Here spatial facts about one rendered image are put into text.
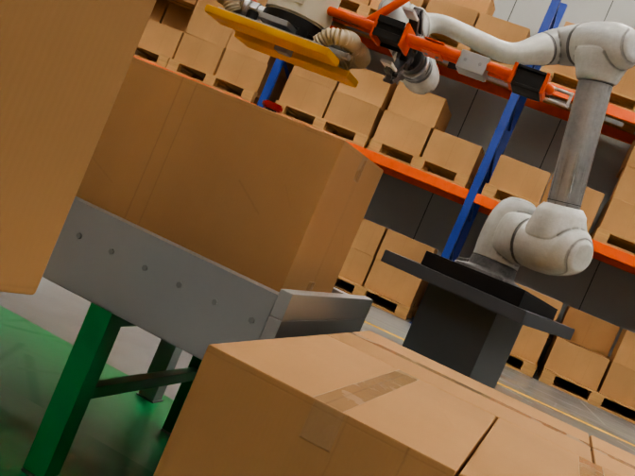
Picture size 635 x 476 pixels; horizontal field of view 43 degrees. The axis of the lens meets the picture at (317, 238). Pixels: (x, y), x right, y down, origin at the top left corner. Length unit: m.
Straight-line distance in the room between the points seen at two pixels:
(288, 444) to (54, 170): 0.60
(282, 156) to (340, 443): 0.85
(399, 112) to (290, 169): 7.62
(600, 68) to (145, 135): 1.31
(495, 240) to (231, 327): 1.16
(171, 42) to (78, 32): 9.78
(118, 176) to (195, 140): 0.21
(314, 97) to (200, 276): 8.01
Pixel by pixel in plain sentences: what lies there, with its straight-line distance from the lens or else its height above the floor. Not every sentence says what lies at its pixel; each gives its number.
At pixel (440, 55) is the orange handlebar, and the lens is 2.01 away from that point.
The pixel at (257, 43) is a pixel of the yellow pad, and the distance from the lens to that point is 2.19.
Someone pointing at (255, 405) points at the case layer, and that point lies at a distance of 1.19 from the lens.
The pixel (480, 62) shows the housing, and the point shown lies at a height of 1.24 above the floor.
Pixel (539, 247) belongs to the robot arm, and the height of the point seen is 0.93.
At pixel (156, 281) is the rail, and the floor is 0.51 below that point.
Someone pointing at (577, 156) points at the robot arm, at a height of 1.23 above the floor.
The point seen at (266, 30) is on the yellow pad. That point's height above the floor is 1.12.
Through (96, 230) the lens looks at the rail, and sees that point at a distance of 1.84.
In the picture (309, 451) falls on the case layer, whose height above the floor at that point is 0.47.
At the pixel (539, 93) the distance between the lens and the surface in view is 1.93.
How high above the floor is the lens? 0.79
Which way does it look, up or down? 2 degrees down
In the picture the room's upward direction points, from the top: 23 degrees clockwise
